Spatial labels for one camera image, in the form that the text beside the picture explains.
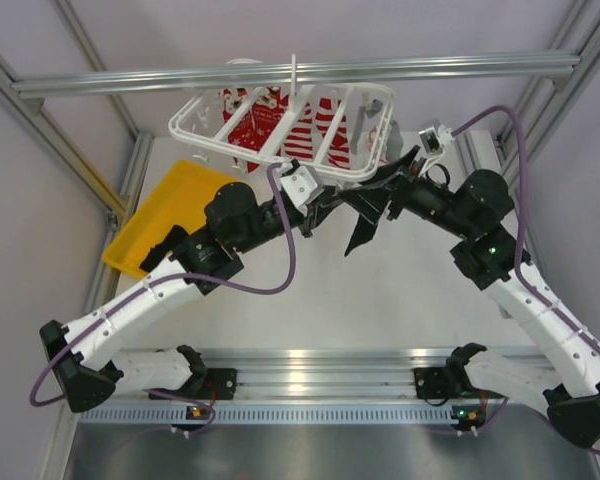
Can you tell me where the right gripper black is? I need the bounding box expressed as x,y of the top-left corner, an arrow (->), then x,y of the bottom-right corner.
339,145 -> 474,240

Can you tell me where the black sock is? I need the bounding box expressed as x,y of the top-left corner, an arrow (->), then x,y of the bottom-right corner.
344,214 -> 378,256
139,225 -> 188,273

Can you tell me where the white plastic clip hanger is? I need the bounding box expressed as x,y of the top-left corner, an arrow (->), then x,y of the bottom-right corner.
168,58 -> 395,182

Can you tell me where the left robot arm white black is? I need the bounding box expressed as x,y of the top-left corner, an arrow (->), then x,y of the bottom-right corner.
39,177 -> 343,413

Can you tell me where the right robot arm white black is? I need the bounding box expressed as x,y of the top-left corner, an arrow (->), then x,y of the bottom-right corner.
339,149 -> 600,448

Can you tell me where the grey sock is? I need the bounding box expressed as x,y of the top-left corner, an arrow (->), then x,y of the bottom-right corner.
385,119 -> 404,164
350,99 -> 384,155

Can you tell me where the red white striped sock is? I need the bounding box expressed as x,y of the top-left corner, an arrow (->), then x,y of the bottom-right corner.
281,103 -> 314,161
314,97 -> 350,170

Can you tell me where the yellow plastic tray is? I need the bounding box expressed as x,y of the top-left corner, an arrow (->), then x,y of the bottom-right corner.
102,160 -> 235,278

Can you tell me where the aluminium top crossbar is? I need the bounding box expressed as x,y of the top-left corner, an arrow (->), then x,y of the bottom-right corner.
11,50 -> 581,98

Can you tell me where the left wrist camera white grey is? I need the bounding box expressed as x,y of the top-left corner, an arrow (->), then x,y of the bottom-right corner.
277,160 -> 325,216

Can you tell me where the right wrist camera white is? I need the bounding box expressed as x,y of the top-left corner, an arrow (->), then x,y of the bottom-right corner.
418,119 -> 454,161

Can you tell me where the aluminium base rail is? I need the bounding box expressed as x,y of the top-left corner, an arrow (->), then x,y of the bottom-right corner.
79,347 -> 546,406

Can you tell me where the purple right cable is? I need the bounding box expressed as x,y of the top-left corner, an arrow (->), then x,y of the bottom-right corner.
449,105 -> 600,456

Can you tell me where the purple cable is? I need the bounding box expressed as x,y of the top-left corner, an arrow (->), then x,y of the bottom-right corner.
28,162 -> 297,409
449,105 -> 600,456

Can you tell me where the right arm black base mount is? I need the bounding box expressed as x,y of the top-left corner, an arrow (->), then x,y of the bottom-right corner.
413,367 -> 477,401

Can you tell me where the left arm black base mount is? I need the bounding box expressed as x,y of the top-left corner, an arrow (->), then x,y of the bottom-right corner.
149,368 -> 237,401

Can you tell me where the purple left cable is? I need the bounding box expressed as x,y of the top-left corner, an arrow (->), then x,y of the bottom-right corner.
28,162 -> 297,409

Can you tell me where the grey slotted cable duct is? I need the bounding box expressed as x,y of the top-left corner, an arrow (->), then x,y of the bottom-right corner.
79,402 -> 486,425

